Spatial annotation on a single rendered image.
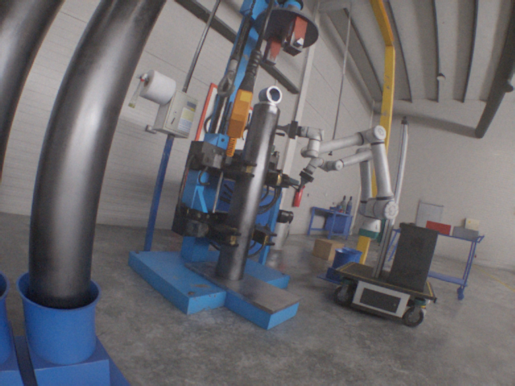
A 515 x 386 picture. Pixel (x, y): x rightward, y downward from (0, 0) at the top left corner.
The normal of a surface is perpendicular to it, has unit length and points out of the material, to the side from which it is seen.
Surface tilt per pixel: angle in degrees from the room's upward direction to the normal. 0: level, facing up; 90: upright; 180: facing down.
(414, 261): 90
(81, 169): 90
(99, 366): 90
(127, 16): 90
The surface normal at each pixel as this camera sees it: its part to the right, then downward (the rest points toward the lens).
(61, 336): 0.65, 0.14
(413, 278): -0.55, -0.14
